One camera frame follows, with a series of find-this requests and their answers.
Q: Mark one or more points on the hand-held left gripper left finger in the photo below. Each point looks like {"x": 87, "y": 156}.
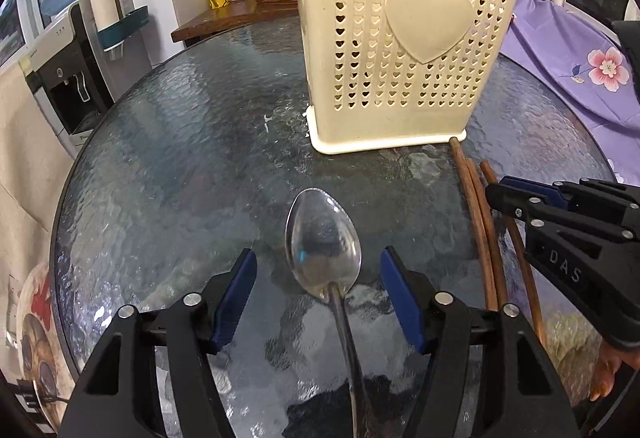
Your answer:
{"x": 235, "y": 298}

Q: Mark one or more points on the printed cloth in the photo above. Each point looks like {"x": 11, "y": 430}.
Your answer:
{"x": 37, "y": 343}

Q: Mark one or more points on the person's right hand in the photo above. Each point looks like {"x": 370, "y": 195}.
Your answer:
{"x": 607, "y": 373}

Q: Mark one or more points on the silver metal spoon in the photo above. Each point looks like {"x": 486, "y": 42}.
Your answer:
{"x": 322, "y": 243}

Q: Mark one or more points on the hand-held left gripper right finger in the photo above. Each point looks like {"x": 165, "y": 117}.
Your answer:
{"x": 400, "y": 298}

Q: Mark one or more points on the cream perforated utensil holder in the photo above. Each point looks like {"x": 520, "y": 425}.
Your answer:
{"x": 360, "y": 83}

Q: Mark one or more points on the water dispenser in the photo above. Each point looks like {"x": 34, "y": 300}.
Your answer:
{"x": 55, "y": 68}

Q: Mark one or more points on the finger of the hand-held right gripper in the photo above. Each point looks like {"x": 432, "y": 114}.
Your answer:
{"x": 535, "y": 192}
{"x": 515, "y": 200}

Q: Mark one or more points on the brown wooden chopstick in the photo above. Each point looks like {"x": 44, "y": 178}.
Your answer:
{"x": 461, "y": 168}
{"x": 497, "y": 278}

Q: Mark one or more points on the dark chopstick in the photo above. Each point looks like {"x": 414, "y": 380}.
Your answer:
{"x": 525, "y": 268}

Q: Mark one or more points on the wooden counter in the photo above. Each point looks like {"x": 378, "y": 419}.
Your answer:
{"x": 225, "y": 18}

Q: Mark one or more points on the purple floral cloth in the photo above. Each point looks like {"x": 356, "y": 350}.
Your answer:
{"x": 560, "y": 53}

